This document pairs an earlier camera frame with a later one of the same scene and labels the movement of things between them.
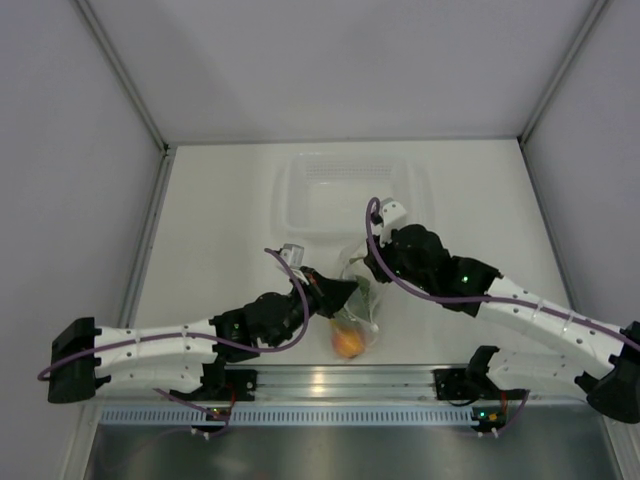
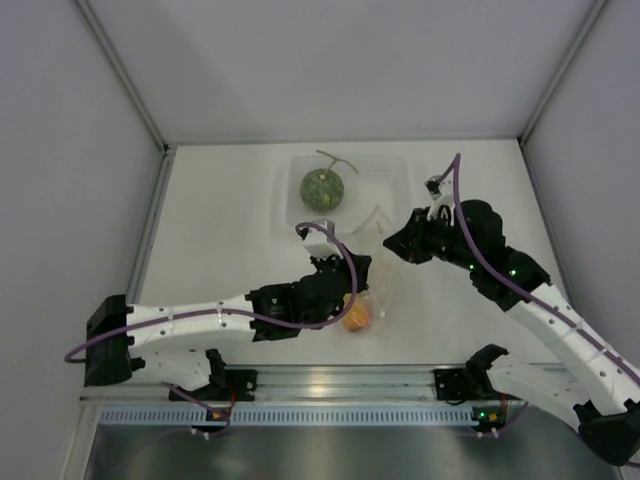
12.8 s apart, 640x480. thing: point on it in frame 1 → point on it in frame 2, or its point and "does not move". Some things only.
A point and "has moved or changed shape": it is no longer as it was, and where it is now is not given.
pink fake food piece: x=348 y=342 → x=356 y=317
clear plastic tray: x=325 y=195 does not move
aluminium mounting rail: x=345 y=383 does not move
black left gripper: x=328 y=294 → x=361 y=265
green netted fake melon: x=364 y=288 → x=323 y=189
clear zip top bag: x=355 y=327 has moved or changed shape
